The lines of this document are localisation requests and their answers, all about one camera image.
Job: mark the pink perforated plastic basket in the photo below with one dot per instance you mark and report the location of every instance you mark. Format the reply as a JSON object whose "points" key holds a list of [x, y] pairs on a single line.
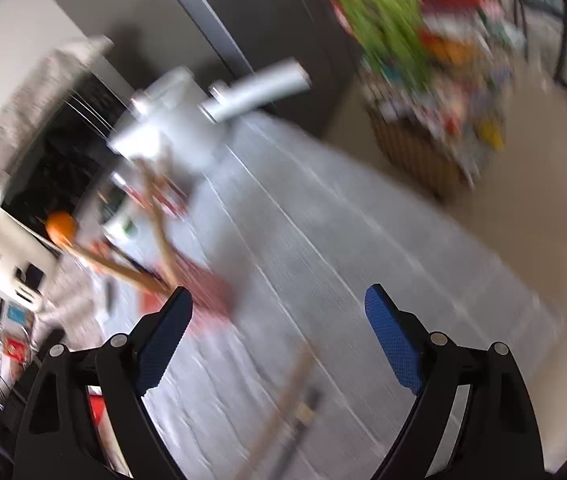
{"points": [[208, 292]]}

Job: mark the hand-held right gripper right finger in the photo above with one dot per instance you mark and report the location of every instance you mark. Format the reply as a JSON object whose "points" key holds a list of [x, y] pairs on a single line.
{"points": [[393, 347]]}

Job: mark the wooden chopstick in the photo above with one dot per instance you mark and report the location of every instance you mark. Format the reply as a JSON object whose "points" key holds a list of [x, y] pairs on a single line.
{"points": [[288, 405], [113, 266], [161, 230]]}

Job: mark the blue label container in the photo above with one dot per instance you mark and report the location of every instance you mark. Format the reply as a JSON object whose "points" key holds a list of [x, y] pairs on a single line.
{"points": [[17, 315]]}

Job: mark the black microwave oven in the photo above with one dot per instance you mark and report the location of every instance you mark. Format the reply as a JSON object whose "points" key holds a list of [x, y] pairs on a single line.
{"points": [[48, 170]]}

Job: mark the red label bottle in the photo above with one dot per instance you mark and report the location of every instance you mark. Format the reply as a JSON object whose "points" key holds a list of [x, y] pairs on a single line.
{"points": [[16, 350]]}

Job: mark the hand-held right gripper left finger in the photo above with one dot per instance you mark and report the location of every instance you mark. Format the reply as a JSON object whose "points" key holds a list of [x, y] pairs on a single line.
{"points": [[163, 340]]}

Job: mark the cream air fryer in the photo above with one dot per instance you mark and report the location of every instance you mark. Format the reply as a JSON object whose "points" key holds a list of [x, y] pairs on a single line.
{"points": [[3, 260]]}

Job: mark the white electric cooking pot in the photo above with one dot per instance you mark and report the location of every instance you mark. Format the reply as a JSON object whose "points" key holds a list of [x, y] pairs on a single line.
{"points": [[173, 120]]}

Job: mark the orange citrus fruit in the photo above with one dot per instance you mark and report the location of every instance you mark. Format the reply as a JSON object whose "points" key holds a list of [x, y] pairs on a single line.
{"points": [[61, 227]]}

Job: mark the floral cloth cover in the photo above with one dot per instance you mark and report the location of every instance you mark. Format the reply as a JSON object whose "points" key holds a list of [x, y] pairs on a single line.
{"points": [[28, 90]]}

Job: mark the short red spice jar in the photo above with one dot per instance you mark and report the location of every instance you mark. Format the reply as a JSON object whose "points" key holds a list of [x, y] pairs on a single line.
{"points": [[166, 200]]}

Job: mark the green leafy vegetables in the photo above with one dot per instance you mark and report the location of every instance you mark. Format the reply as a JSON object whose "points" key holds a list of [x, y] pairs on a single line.
{"points": [[388, 20]]}

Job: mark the floral tablecloth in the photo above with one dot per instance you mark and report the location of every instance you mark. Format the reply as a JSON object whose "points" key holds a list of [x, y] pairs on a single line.
{"points": [[71, 305]]}

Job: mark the grey refrigerator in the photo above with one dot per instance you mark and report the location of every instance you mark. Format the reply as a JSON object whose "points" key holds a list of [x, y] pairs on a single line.
{"points": [[238, 20]]}

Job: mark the red box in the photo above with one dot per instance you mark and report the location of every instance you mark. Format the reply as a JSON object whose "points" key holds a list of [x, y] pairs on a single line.
{"points": [[97, 412]]}

